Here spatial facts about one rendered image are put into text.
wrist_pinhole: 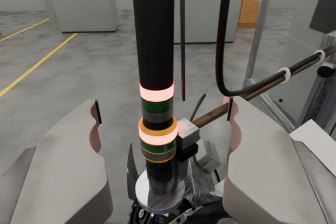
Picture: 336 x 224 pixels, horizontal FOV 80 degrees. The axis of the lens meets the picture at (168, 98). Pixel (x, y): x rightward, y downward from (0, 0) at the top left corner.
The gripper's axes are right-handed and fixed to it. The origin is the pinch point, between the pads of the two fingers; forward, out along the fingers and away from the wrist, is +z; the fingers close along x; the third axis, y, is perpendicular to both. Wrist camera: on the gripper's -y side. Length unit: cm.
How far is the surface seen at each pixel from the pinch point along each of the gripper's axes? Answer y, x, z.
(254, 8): 56, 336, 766
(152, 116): 5.1, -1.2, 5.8
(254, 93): 9.5, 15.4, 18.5
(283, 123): 61, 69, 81
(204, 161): 50, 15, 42
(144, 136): 7.8, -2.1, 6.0
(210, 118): 9.9, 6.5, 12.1
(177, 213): 41.6, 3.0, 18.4
